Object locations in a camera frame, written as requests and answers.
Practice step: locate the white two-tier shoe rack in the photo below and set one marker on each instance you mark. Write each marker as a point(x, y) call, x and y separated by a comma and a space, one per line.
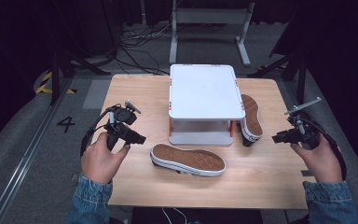
point(205, 91)

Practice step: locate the grey metal stand frame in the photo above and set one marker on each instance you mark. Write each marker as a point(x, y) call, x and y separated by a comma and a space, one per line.
point(211, 15)

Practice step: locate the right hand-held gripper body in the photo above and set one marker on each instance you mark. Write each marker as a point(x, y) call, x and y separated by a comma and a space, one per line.
point(306, 132)

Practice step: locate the black canvas sneaker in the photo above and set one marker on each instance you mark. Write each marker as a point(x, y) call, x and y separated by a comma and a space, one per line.
point(251, 118)
point(188, 158)

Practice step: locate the black tripod stand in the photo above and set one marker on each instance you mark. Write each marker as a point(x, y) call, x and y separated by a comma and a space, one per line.
point(301, 77)
point(55, 77)

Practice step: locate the person's left hand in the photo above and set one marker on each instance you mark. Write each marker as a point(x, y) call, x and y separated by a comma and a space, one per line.
point(99, 163)

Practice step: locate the metal floor rail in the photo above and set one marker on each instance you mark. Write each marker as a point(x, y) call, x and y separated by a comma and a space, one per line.
point(28, 152)

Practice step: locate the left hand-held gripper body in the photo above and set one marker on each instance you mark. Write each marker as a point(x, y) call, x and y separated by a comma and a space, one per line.
point(120, 116)

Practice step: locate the person's right hand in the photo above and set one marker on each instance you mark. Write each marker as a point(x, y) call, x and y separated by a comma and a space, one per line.
point(323, 165)

